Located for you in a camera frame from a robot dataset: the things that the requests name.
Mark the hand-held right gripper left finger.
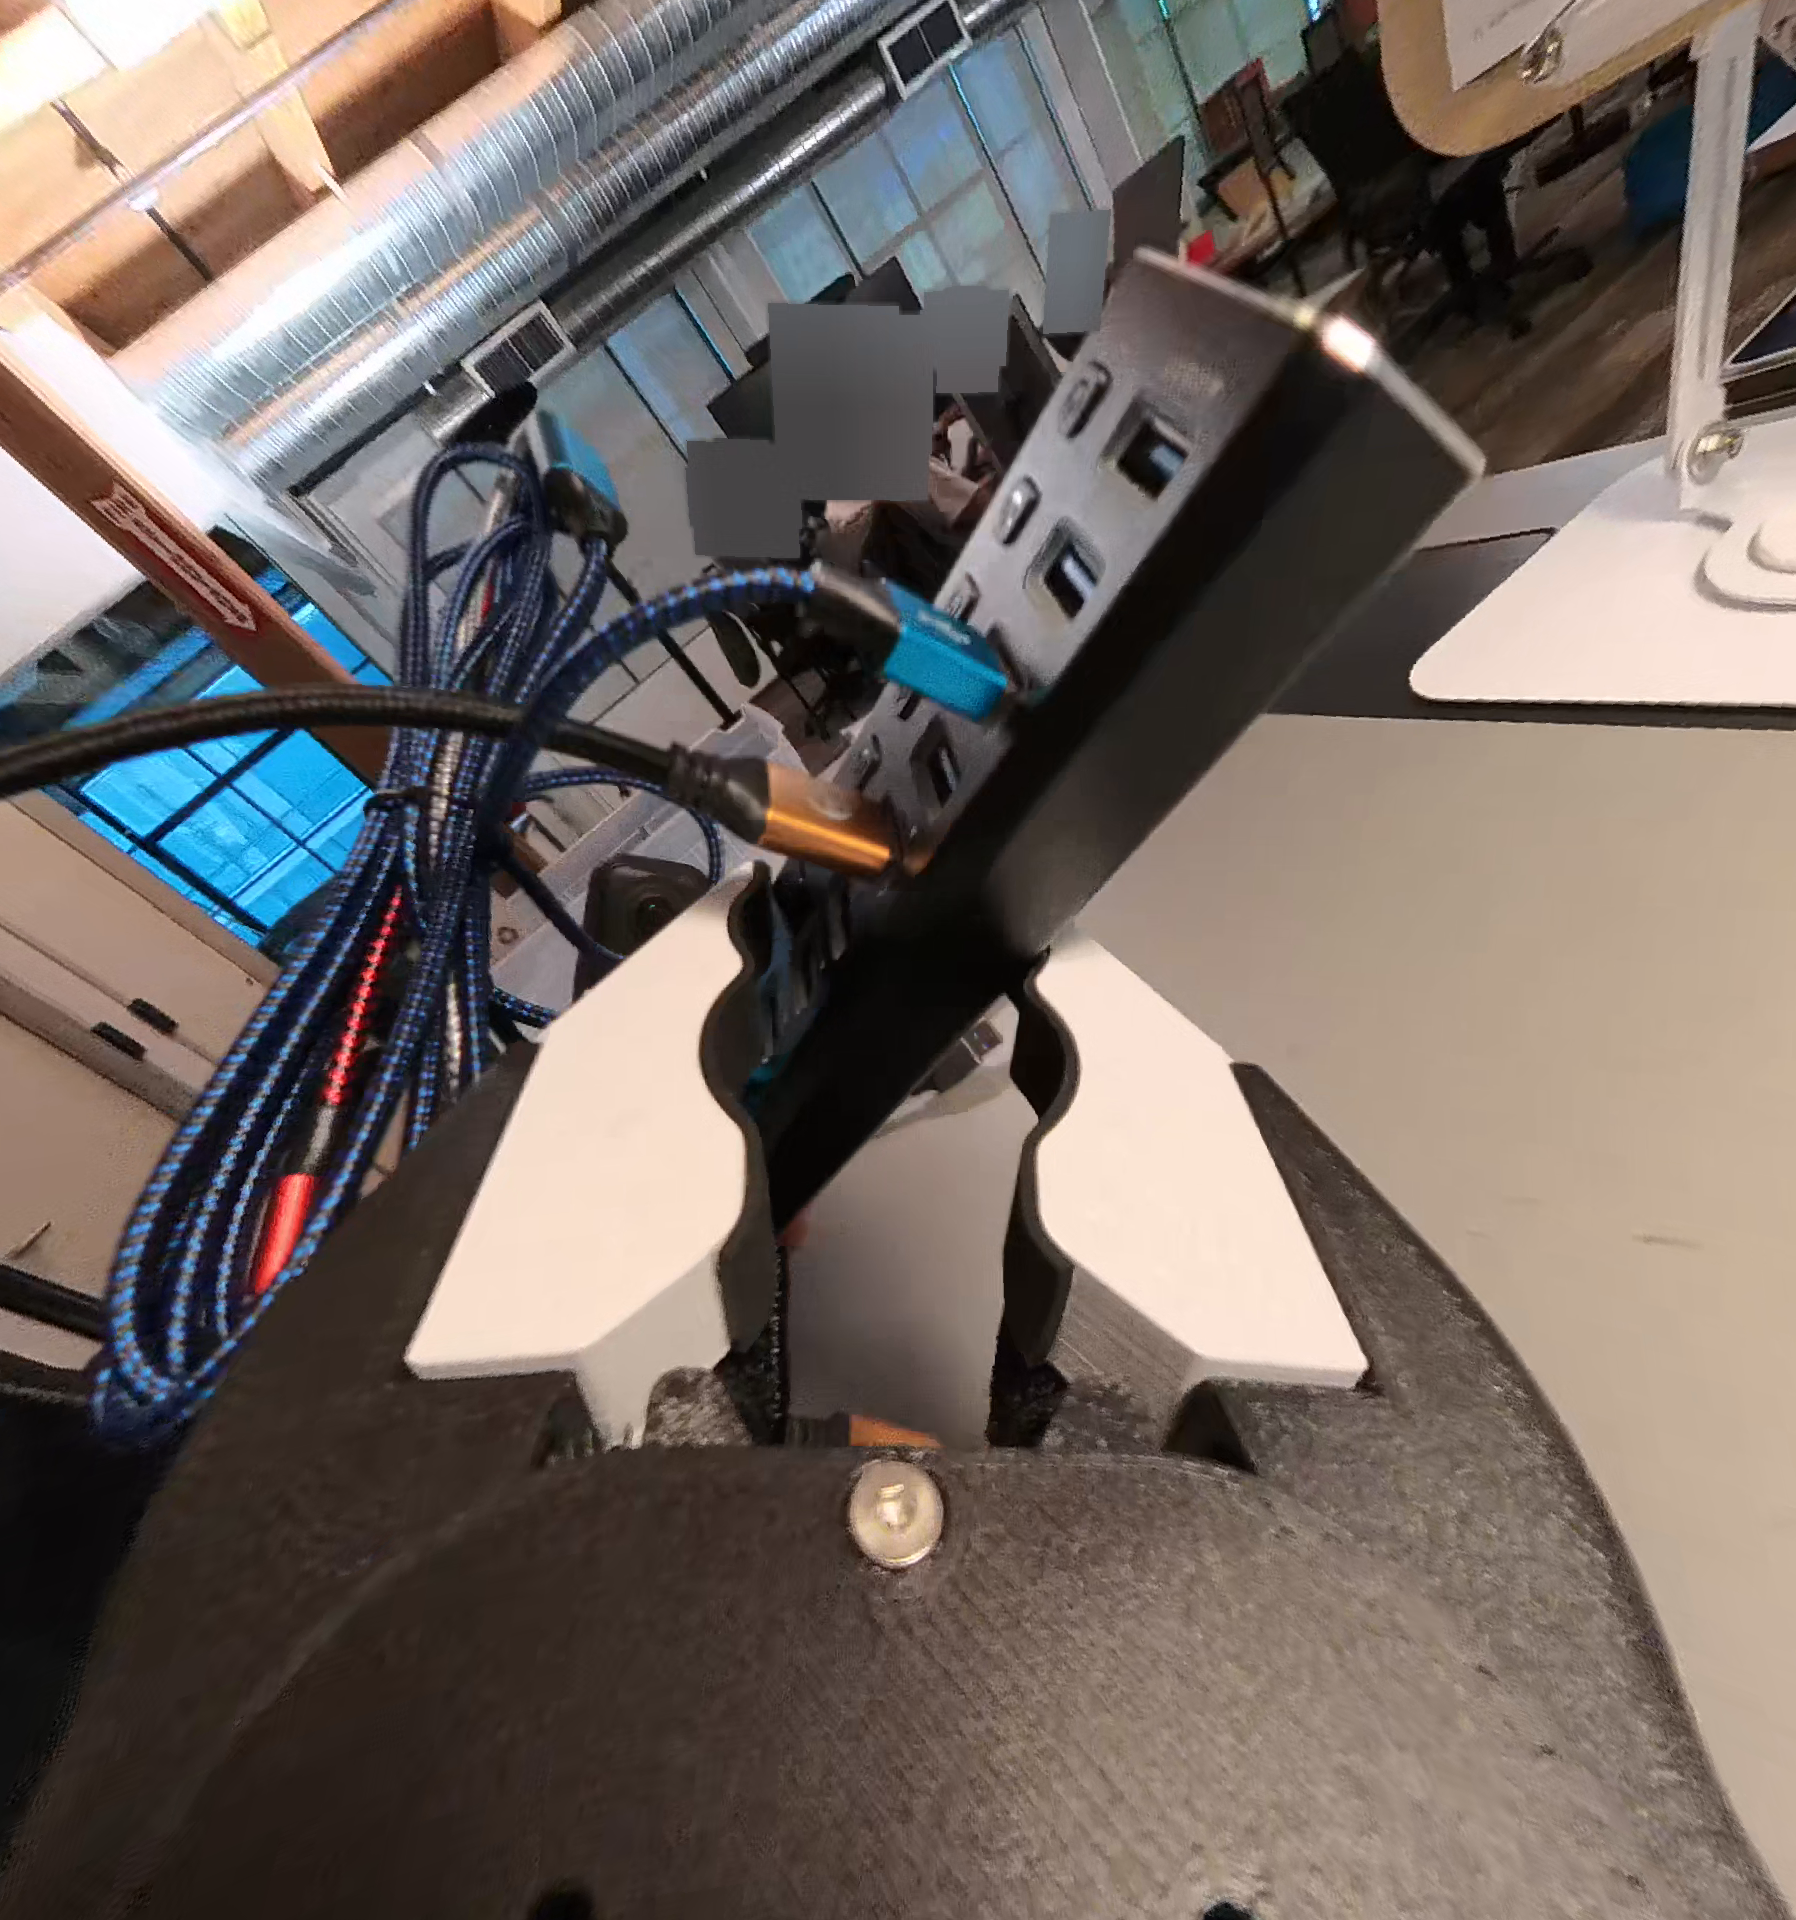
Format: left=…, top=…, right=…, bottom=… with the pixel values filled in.
left=406, top=886, right=781, bottom=1448

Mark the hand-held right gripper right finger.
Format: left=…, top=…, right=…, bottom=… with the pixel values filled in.
left=999, top=936, right=1369, bottom=1392

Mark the black cable with gold plug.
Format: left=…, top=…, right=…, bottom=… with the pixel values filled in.
left=0, top=686, right=936, bottom=879

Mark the blue braided cable bundle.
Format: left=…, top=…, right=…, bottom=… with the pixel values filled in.
left=88, top=406, right=1012, bottom=1450

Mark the black usb hub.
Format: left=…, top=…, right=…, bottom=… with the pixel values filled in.
left=749, top=250, right=1488, bottom=1236

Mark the white cabinet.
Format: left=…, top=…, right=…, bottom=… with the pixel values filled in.
left=0, top=719, right=280, bottom=1299

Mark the wooden post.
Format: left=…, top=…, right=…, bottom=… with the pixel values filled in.
left=0, top=285, right=389, bottom=783

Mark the silver ventilation duct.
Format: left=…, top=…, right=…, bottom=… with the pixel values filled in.
left=149, top=0, right=1048, bottom=450

